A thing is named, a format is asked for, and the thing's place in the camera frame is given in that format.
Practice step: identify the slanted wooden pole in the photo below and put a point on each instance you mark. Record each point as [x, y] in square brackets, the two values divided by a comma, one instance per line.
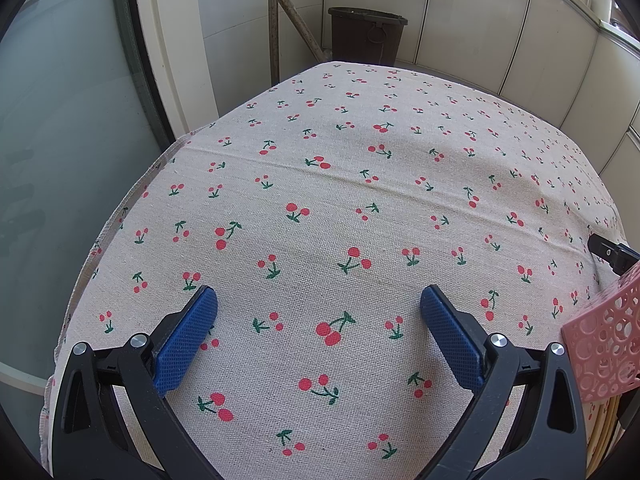
[295, 15]

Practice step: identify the white kitchen cabinet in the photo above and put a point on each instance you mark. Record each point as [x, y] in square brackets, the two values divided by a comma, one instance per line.
[475, 25]

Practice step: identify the white door frame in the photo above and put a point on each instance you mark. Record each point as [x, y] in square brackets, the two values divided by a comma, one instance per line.
[170, 45]

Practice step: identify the upright wooden pole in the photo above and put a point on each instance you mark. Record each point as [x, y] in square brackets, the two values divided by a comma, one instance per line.
[273, 25]

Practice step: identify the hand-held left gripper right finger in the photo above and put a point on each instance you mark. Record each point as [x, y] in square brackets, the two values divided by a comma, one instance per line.
[450, 335]

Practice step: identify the frosted glass door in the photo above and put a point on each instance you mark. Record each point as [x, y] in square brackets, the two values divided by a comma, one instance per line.
[60, 160]

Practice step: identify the pink perforated plastic basket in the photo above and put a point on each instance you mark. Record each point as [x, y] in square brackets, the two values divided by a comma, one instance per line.
[610, 340]

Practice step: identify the dark brown plastic bucket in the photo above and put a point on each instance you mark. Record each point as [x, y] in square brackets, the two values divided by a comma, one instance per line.
[365, 35]

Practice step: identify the cherry print tablecloth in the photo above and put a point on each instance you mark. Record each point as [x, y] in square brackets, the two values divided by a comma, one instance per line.
[320, 210]

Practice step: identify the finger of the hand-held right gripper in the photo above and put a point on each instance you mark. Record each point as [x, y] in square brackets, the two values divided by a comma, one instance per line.
[611, 252]

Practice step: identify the kitchen countertop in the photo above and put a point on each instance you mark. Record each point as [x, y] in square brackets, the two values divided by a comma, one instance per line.
[600, 17]

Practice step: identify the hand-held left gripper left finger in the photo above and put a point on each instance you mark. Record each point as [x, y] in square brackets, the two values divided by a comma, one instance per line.
[187, 340]

